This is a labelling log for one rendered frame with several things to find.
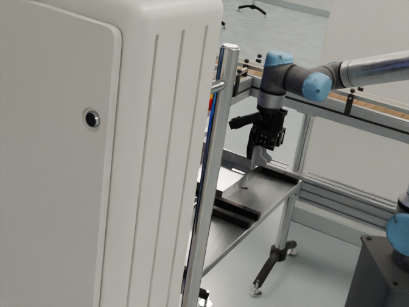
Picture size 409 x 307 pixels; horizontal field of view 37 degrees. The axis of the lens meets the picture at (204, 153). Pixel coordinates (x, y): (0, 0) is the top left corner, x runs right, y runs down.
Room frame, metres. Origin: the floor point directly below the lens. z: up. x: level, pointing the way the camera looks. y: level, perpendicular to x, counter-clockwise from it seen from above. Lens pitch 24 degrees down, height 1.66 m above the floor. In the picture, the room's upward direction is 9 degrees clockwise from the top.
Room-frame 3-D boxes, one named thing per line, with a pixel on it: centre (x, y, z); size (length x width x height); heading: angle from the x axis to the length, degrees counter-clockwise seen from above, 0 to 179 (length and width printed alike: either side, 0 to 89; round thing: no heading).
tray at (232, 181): (1.66, 0.03, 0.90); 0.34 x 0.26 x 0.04; 64
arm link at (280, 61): (1.65, -0.16, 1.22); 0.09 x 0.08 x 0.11; 54
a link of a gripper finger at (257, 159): (1.63, -0.16, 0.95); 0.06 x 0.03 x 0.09; 64
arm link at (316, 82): (1.60, -0.25, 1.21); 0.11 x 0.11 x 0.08; 54
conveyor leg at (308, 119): (2.51, -0.42, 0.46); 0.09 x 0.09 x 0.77; 64
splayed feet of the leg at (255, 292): (2.51, -0.42, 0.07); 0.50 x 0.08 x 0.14; 154
